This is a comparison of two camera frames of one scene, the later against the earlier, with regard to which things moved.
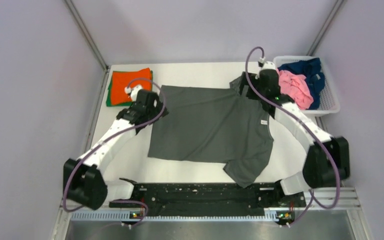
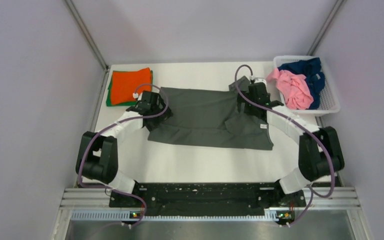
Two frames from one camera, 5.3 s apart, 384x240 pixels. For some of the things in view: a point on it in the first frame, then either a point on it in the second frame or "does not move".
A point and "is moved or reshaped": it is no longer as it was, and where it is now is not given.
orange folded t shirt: [119, 80] does not move
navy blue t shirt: [310, 68] does not move
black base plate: [193, 196] does not move
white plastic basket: [330, 100] does not move
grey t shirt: [214, 125] is moved or reshaped
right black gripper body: [263, 91] → [249, 107]
